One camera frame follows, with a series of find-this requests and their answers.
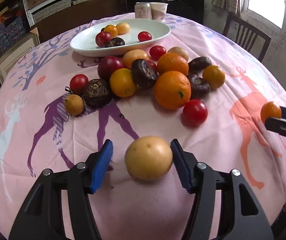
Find small orange fruit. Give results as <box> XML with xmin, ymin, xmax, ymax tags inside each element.
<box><xmin>260</xmin><ymin>101</ymin><xmax>282</xmax><ymax>124</ymax></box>

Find pale yellow spotted fruit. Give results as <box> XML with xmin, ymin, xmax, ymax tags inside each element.
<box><xmin>125</xmin><ymin>136</ymin><xmax>173</xmax><ymax>181</ymax></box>

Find large yellow-orange fruit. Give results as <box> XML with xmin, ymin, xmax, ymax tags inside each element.
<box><xmin>110</xmin><ymin>68</ymin><xmax>136</xmax><ymax>98</ymax></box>

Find small yellow round fruit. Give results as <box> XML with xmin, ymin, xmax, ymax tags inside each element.
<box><xmin>116</xmin><ymin>22</ymin><xmax>131</xmax><ymax>35</ymax></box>

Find red cherry tomato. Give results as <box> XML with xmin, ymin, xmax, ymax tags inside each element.
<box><xmin>69</xmin><ymin>74</ymin><xmax>89</xmax><ymax>96</ymax></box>
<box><xmin>149</xmin><ymin>45</ymin><xmax>167</xmax><ymax>61</ymax></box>
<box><xmin>182</xmin><ymin>99</ymin><xmax>208</xmax><ymax>127</ymax></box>
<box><xmin>138</xmin><ymin>31</ymin><xmax>152</xmax><ymax>42</ymax></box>

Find dark brown water chestnut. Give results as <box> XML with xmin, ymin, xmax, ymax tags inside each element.
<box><xmin>83</xmin><ymin>79</ymin><xmax>112</xmax><ymax>109</ymax></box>
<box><xmin>131</xmin><ymin>59</ymin><xmax>158</xmax><ymax>89</ymax></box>

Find pink patterned tablecloth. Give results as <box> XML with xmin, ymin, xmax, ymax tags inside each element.
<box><xmin>0</xmin><ymin>15</ymin><xmax>286</xmax><ymax>239</ymax></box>

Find large orange mandarin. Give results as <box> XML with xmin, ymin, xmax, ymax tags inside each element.
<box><xmin>153</xmin><ymin>71</ymin><xmax>191</xmax><ymax>110</ymax></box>

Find dark wooden chair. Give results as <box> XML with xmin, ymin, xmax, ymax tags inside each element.
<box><xmin>223</xmin><ymin>13</ymin><xmax>271</xmax><ymax>62</ymax></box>

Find dark red plum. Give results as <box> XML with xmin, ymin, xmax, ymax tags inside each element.
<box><xmin>97</xmin><ymin>56</ymin><xmax>124</xmax><ymax>81</ymax></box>
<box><xmin>95</xmin><ymin>31</ymin><xmax>113</xmax><ymax>47</ymax></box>

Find pale yellow round fruit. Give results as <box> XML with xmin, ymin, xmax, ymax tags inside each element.
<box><xmin>123</xmin><ymin>49</ymin><xmax>150</xmax><ymax>69</ymax></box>

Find white oval plate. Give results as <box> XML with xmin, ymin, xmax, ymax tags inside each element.
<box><xmin>70</xmin><ymin>18</ymin><xmax>171</xmax><ymax>57</ymax></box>

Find paper cup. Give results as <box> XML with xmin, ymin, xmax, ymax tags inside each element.
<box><xmin>150</xmin><ymin>2</ymin><xmax>168</xmax><ymax>22</ymax></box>

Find pink drink can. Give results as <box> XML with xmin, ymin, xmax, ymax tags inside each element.
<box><xmin>134</xmin><ymin>2</ymin><xmax>152</xmax><ymax>20</ymax></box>

